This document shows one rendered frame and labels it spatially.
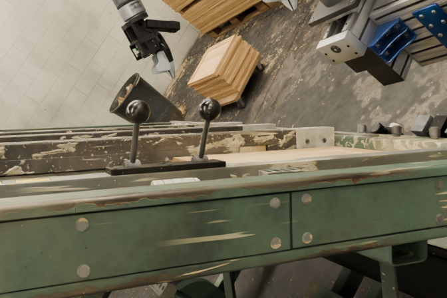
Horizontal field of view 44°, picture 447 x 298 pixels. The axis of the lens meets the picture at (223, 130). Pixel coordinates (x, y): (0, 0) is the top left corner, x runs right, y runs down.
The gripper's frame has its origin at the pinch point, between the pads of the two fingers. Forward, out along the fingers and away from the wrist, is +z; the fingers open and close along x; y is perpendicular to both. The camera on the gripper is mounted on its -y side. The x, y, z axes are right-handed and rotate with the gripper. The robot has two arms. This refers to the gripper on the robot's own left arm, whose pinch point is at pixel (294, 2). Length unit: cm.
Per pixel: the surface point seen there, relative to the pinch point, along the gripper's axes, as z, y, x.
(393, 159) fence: 36.5, -0.2, 5.7
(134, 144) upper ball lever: 7.8, 43.9, 1.9
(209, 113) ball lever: 9.1, 32.4, 7.6
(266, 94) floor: 58, -177, -286
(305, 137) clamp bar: 34, -13, -36
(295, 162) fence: 25.6, 19.4, 3.8
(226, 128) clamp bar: 26, -11, -69
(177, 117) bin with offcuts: 53, -172, -449
